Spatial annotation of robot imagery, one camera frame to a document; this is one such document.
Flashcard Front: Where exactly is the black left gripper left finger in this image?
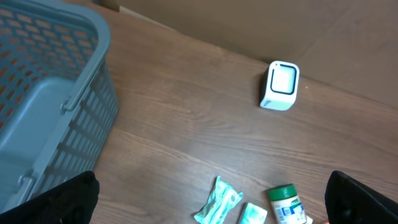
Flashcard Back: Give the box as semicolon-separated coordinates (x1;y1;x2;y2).
1;171;100;224

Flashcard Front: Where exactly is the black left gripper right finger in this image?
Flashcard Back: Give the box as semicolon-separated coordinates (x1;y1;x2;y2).
325;170;397;224

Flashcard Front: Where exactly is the green capped bottle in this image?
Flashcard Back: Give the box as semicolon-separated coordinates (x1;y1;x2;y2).
266;184;307;224

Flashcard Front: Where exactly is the teal tissue pack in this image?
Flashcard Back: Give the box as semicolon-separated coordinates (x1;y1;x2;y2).
238;202;268;224

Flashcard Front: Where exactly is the teal snack bar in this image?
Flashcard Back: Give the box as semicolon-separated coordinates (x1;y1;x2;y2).
193;176;244;224

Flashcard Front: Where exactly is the white barcode scanner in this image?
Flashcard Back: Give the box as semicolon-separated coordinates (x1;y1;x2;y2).
259;60;300;111

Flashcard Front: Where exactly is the grey plastic basket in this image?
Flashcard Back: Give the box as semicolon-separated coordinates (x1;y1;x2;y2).
1;1;119;212

